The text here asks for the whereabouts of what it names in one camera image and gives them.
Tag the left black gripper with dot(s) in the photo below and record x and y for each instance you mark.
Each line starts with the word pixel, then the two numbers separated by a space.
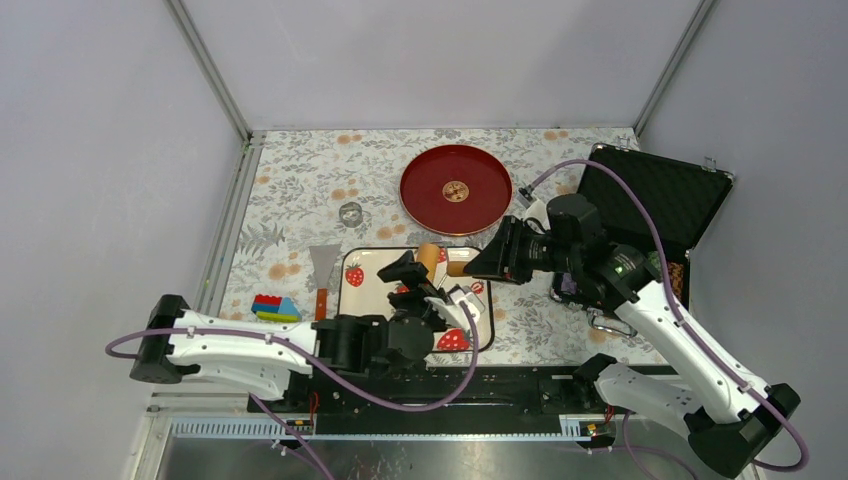
pixel 408 273

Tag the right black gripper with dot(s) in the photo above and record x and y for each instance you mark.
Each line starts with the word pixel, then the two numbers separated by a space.
pixel 501 257

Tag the wooden roller with handle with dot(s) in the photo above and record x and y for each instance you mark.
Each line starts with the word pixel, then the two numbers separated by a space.
pixel 430 255

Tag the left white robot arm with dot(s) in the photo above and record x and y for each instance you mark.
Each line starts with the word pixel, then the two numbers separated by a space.
pixel 262 358

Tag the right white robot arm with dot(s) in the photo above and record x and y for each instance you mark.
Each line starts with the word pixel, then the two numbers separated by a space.
pixel 727 414

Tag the red round lacquer tray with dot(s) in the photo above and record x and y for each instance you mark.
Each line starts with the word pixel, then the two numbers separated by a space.
pixel 455 190

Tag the metal round cookie cutter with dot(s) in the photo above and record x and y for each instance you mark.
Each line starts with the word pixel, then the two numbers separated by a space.
pixel 351 214

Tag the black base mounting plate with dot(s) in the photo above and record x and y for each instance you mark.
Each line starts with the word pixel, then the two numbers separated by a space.
pixel 499 400

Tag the floral tablecloth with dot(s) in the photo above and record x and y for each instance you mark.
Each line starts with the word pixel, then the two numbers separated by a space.
pixel 304 177

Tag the colourful toy brick block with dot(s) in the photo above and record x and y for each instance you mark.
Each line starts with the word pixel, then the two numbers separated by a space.
pixel 275 309

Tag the black poker chip case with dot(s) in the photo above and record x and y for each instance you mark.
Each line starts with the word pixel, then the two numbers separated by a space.
pixel 654 210

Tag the metal scraper orange handle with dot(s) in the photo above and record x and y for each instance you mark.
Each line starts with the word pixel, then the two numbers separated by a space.
pixel 323 260

